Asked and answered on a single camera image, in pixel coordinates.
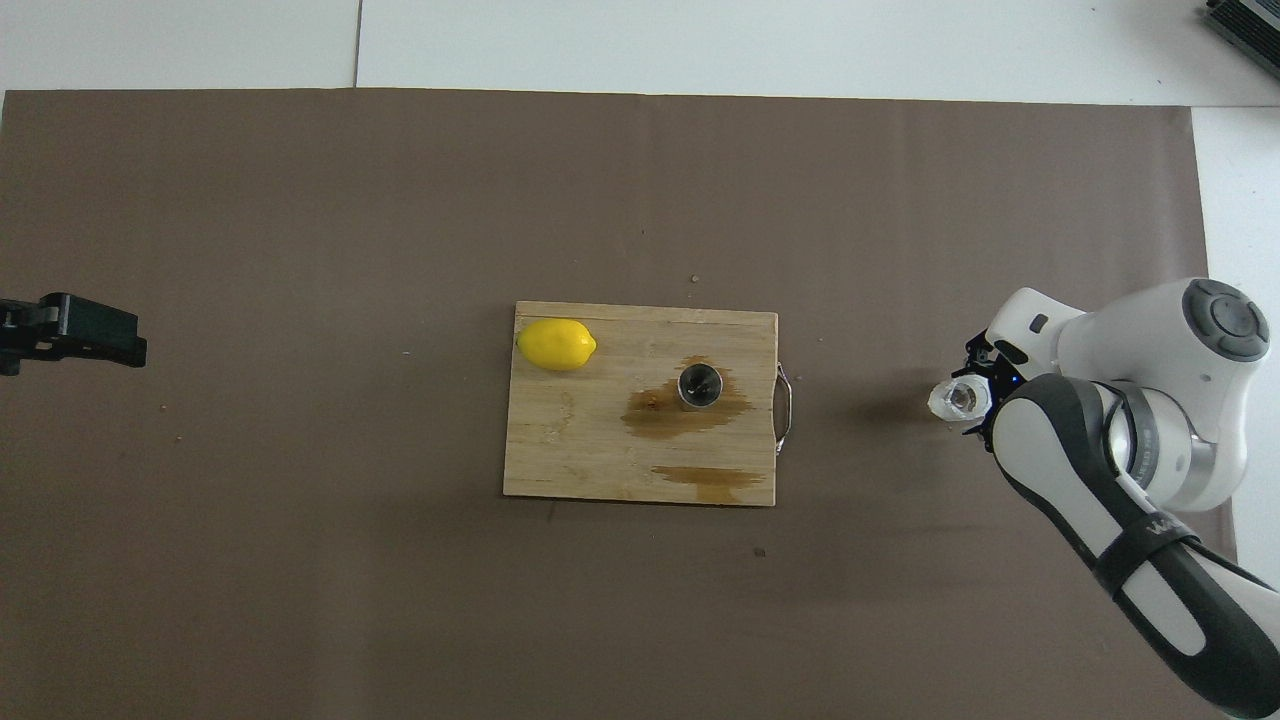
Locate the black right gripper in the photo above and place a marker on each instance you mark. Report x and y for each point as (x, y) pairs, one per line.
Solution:
(1005, 375)

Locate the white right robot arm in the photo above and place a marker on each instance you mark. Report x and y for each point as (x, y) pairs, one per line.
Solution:
(1150, 350)

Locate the wooden cutting board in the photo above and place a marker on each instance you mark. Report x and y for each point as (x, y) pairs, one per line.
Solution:
(580, 440)

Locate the yellow lemon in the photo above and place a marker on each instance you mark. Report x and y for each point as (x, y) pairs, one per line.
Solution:
(556, 345)

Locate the black ribbed device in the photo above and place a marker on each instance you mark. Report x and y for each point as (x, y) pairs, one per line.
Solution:
(1250, 25)

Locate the brown paper table mat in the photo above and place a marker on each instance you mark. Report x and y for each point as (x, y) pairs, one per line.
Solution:
(300, 580)

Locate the steel double jigger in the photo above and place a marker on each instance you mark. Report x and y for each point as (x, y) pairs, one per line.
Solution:
(700, 388)

